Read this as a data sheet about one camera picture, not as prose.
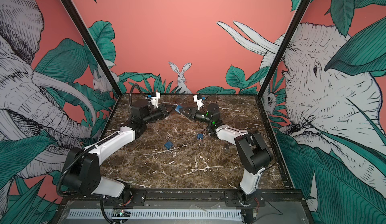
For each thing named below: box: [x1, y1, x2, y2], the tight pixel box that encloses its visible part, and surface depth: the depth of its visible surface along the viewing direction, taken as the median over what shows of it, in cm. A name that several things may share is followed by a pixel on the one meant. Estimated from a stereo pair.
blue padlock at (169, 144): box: [164, 140, 174, 150], surface depth 94 cm
